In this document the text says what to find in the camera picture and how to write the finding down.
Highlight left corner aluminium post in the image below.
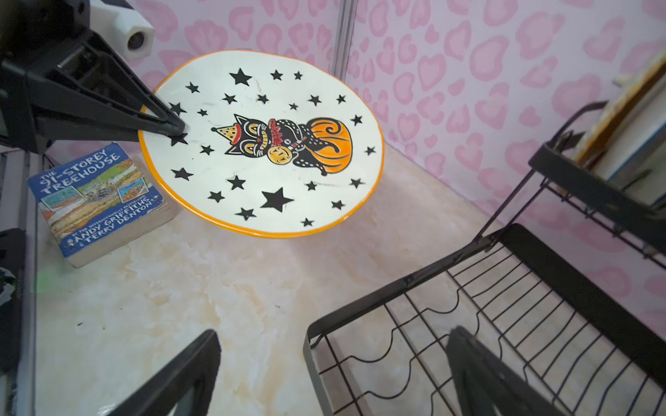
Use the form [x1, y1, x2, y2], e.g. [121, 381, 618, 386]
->
[330, 0, 358, 83]

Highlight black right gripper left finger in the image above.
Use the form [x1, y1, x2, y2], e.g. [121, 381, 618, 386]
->
[111, 329, 221, 415]

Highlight white plate dark rings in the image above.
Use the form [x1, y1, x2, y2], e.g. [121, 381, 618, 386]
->
[592, 87, 666, 183]

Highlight aluminium front rail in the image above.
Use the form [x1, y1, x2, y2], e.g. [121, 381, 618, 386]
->
[1, 150, 43, 415]

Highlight blue illustrated children's book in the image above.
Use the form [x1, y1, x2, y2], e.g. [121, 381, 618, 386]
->
[28, 143, 175, 268]

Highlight orange woven round plate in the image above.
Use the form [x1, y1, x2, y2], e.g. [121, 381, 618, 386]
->
[572, 49, 665, 165]

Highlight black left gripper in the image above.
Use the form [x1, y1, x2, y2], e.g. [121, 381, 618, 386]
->
[1, 1, 186, 154]

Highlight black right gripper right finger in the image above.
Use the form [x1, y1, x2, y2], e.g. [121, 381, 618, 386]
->
[446, 327, 562, 415]

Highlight white plate black stars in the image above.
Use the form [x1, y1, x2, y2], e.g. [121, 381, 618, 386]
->
[138, 50, 385, 239]

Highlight black wire dish rack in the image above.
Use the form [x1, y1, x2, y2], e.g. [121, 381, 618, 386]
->
[304, 121, 665, 415]

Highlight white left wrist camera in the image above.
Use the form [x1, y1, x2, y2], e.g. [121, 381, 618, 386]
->
[89, 0, 154, 62]

